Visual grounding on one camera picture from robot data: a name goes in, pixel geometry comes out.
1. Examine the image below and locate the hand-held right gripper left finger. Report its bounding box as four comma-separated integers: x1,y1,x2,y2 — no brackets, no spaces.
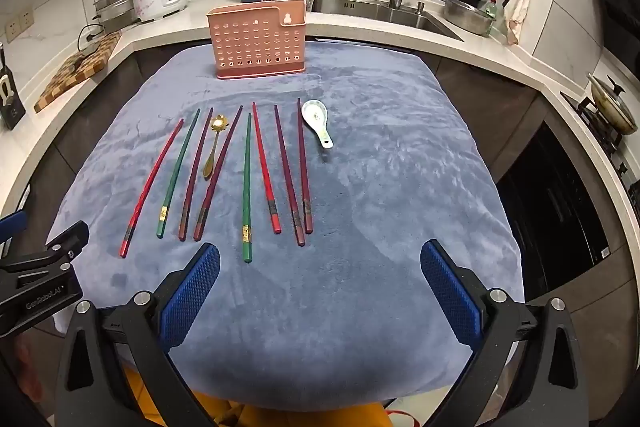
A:
55,243,222,427

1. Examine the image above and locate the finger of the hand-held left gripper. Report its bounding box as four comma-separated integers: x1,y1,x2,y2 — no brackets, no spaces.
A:
0,210,26,248
42,221,90,265

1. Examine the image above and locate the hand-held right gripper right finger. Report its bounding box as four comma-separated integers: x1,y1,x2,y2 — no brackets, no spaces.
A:
420,239,591,427

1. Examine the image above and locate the red chopstick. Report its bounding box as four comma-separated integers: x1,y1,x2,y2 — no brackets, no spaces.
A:
251,102,282,235
119,118,185,258

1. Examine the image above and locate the maroon chopstick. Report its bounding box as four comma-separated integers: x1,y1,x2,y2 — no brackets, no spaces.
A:
178,107,214,242
297,98,314,235
193,105,244,242
274,105,306,247

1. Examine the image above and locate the green chopstick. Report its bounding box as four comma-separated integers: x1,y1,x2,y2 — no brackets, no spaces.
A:
156,108,201,239
242,112,253,264

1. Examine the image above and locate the gold metal spoon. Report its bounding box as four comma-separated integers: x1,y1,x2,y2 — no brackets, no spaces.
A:
202,116,227,181

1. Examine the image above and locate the white ceramic spoon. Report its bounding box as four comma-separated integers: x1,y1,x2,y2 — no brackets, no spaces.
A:
301,99,334,150

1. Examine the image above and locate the pink perforated utensil holder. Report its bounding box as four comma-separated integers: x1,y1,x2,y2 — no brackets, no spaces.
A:
207,0,307,80

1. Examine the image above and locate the blue-grey fleece blanket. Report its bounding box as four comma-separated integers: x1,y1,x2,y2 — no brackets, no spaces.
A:
47,41,526,408

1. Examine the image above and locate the black knife block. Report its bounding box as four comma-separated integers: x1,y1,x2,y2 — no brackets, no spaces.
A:
0,44,27,130

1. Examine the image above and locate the black built-in appliance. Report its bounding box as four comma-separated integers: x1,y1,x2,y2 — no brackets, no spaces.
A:
500,127,626,298

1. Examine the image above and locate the checkered wooden cutting board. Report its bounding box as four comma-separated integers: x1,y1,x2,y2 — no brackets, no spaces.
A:
33,31,123,114

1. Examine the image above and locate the black gas stove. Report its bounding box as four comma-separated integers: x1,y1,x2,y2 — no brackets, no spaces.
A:
560,92,640,198

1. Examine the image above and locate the steel steamer pot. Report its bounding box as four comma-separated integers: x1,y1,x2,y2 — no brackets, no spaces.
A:
92,0,138,32

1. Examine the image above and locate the pan with glass lid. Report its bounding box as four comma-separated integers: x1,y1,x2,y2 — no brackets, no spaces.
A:
586,73,640,135

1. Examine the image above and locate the steel basin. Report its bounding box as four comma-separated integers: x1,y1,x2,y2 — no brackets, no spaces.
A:
442,0,498,36

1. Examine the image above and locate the cream hanging towel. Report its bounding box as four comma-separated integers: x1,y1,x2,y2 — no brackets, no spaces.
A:
504,0,536,46

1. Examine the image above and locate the stainless steel sink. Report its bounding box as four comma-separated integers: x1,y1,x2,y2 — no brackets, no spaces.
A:
305,0,463,42

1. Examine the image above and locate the black range hood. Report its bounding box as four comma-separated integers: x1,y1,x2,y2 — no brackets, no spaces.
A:
590,0,640,58

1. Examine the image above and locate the white wall socket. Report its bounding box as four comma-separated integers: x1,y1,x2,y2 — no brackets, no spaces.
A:
5,9,35,42

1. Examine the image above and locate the black power cable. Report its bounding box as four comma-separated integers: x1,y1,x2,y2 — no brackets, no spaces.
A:
78,23,108,58

